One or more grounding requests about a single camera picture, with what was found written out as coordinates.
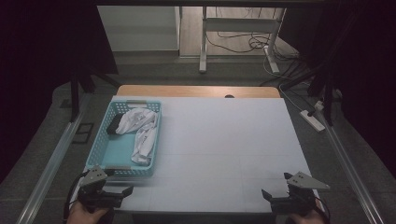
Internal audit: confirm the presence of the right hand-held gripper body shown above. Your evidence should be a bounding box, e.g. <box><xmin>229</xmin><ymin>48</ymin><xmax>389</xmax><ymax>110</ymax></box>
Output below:
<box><xmin>270</xmin><ymin>171</ymin><xmax>332</xmax><ymax>216</ymax></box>

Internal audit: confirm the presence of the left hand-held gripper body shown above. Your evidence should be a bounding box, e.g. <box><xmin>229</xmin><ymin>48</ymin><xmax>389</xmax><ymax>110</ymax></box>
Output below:
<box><xmin>77</xmin><ymin>165</ymin><xmax>124</xmax><ymax>210</ymax></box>

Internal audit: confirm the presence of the teal plastic basket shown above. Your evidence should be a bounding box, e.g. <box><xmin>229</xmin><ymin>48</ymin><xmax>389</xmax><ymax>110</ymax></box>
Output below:
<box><xmin>85</xmin><ymin>99</ymin><xmax>163</xmax><ymax>179</ymax></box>

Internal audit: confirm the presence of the black cloth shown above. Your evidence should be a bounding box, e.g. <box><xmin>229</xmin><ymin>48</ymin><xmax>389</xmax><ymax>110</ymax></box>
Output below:
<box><xmin>106</xmin><ymin>113</ymin><xmax>125</xmax><ymax>135</ymax></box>

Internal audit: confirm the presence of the white garment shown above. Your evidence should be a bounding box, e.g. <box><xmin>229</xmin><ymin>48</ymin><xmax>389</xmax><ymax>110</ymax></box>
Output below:
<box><xmin>115</xmin><ymin>107</ymin><xmax>160</xmax><ymax>166</ymax></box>

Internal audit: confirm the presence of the person's left hand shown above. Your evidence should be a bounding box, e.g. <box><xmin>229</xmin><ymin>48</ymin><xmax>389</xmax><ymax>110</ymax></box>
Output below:
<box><xmin>66</xmin><ymin>200</ymin><xmax>110</xmax><ymax>224</ymax></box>

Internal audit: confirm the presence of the person's right hand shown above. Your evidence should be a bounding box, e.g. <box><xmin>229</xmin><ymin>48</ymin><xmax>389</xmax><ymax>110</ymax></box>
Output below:
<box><xmin>290</xmin><ymin>199</ymin><xmax>327</xmax><ymax>224</ymax></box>

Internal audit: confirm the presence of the black floor plate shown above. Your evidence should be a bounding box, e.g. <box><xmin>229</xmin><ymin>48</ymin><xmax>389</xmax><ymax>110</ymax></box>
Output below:
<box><xmin>71</xmin><ymin>122</ymin><xmax>95</xmax><ymax>145</ymax></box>

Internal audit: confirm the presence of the white power strip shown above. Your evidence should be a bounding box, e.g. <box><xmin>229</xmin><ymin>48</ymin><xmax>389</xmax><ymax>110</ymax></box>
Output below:
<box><xmin>299</xmin><ymin>108</ymin><xmax>327</xmax><ymax>133</ymax></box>

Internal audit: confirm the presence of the black metal stand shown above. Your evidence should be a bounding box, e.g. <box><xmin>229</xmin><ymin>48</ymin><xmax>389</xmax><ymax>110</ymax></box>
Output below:
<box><xmin>279</xmin><ymin>12</ymin><xmax>361</xmax><ymax>128</ymax></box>
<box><xmin>68</xmin><ymin>65</ymin><xmax>121</xmax><ymax>123</ymax></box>

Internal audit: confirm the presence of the wooden table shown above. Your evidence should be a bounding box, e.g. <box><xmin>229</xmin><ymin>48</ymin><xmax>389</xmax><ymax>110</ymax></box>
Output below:
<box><xmin>116</xmin><ymin>84</ymin><xmax>282</xmax><ymax>100</ymax></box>

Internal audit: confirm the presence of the dark curtain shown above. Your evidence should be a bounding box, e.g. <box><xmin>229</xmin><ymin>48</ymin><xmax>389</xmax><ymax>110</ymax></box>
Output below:
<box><xmin>0</xmin><ymin>0</ymin><xmax>120</xmax><ymax>185</ymax></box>
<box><xmin>278</xmin><ymin>0</ymin><xmax>396</xmax><ymax>180</ymax></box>

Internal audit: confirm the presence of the white cabinet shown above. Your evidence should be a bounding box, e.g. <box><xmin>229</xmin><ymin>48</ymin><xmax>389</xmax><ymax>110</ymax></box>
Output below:
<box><xmin>96</xmin><ymin>5</ymin><xmax>182</xmax><ymax>52</ymax></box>

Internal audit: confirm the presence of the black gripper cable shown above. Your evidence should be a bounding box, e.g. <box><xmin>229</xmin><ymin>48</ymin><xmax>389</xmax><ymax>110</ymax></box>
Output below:
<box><xmin>63</xmin><ymin>171</ymin><xmax>90</xmax><ymax>222</ymax></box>
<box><xmin>313</xmin><ymin>195</ymin><xmax>332</xmax><ymax>223</ymax></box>

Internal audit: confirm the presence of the aluminium rail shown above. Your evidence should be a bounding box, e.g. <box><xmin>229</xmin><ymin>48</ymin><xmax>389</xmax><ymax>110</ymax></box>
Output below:
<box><xmin>14</xmin><ymin>92</ymin><xmax>93</xmax><ymax>224</ymax></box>
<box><xmin>315</xmin><ymin>108</ymin><xmax>387</xmax><ymax>224</ymax></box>

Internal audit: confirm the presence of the white floor cable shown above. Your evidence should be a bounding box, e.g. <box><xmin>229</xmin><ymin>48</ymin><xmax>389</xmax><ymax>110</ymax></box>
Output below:
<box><xmin>262</xmin><ymin>46</ymin><xmax>314</xmax><ymax>117</ymax></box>

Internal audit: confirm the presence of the black floor cable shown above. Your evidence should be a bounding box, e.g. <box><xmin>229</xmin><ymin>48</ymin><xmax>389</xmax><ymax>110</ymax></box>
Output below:
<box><xmin>205</xmin><ymin>30</ymin><xmax>302</xmax><ymax>62</ymax></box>

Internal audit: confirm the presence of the white desk frame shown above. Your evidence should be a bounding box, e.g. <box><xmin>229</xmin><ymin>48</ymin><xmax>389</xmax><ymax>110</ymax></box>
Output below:
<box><xmin>198</xmin><ymin>6</ymin><xmax>287</xmax><ymax>75</ymax></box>

